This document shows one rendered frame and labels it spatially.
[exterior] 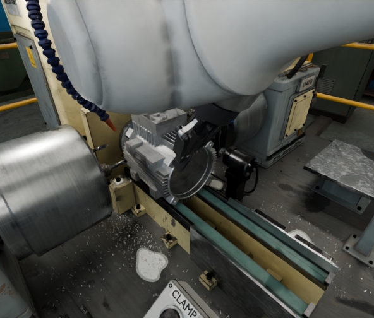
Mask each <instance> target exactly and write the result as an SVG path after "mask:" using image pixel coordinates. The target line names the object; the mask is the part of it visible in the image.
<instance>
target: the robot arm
mask: <svg viewBox="0 0 374 318"><path fill-rule="evenodd" d="M46 10H47V19H48V22H49V27H50V30H51V34H52V37H53V41H54V44H55V46H56V49H57V53H58V55H59V58H60V60H61V62H62V65H63V67H64V70H65V71H66V74H67V76H68V78H69V80H70V81H71V84H72V85H73V87H74V88H75V90H76V91H77V92H78V93H79V94H80V95H81V96H82V97H83V98H84V99H85V100H88V101H90V102H92V103H94V104H96V106H98V107H99V108H101V109H102V110H105V111H109V112H115V113H120V114H131V115H147V114H156V113H159V112H164V111H167V110H171V109H175V108H177V109H180V110H187V109H192V108H195V113H194V114H193V115H192V116H191V117H190V119H189V124H188V125H186V126H185V127H184V126H182V127H181V126H177V127H176V128H175V131H176V139H175V142H174V147H173V152H174V153H175V154H176V156H175V158H174V159H173V161H172V164H173V165H174V166H175V167H176V169H177V170H178V172H181V171H183V170H184V169H185V168H186V166H187V165H188V164H189V162H190V161H191V159H192V158H193V157H194V155H196V156H198V155H199V154H200V151H199V149H200V148H204V147H205V146H206V145H207V144H208V142H209V141H210V140H211V139H212V138H213V137H214V136H215V135H216V134H217V133H218V132H219V130H220V129H221V128H222V127H223V126H225V125H228V124H230V123H232V122H233V121H234V120H235V118H236V117H237V116H238V115H239V113H240V112H241V111H244V110H246V109H248V108H250V107H251V106H252V105H253V103H254V102H255V100H256V99H257V98H258V97H259V96H260V95H261V93H262V92H263V91H264V90H265V89H266V88H268V87H269V86H270V85H271V84H272V83H273V81H274V80H275V79H276V77H277V75H278V74H279V73H281V72H283V71H284V70H286V69H287V68H288V67H289V66H290V65H291V64H292V63H293V62H294V61H295V60H296V59H297V58H299V57H301V56H305V55H308V54H311V53H314V52H318V51H321V50H325V49H329V48H333V47H338V46H341V45H346V44H351V43H355V42H360V41H363V40H368V39H372V38H374V0H47V6H46ZM194 153H195V154H194Z"/></svg>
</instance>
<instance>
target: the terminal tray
mask: <svg viewBox="0 0 374 318"><path fill-rule="evenodd" d="M179 112H182V113H179ZM131 118H132V123H133V130H135V131H136V135H139V137H140V136H141V138H143V140H146V142H148V143H149V144H150V143H151V144H152V146H153V145H154V148H155V147H158V146H159V145H160V144H161V137H162V138H164V135H165V136H167V133H168V134H169V132H172V131H175V128H176V127H177V126H181V127H182V126H184V127H185V126H186V125H187V113H186V112H184V111H182V110H180V109H177V108H175V109H171V110H167V111H164V112H159V113H156V114H147V115H131ZM156 120H158V122H156Z"/></svg>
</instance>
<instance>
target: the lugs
mask: <svg viewBox="0 0 374 318"><path fill-rule="evenodd" d="M125 135H126V136H127V137H129V138H130V139H134V138H135V136H136V131H135V130H133V129H132V128H129V129H128V131H127V133H126V134H125ZM213 145H214V143H213V142H212V141H211V140H210V141H209V142H208V144H207V145H206V147H207V148H209V149H210V150H211V148H212V147H213ZM173 159H174V157H173V156H171V155H170V154H168V155H167V156H166V158H165V159H164V161H163V163H164V164H165V165H167V166H168V167H170V168H174V165H173V164H172V161H173ZM211 180H212V179H211V178H210V177H209V178H208V180H207V181H206V183H205V185H206V186H207V185H208V184H209V183H210V181H211ZM178 200H179V199H176V198H175V197H172V196H170V197H168V198H166V201H167V202H168V203H169V204H173V205H176V203H177V202H178Z"/></svg>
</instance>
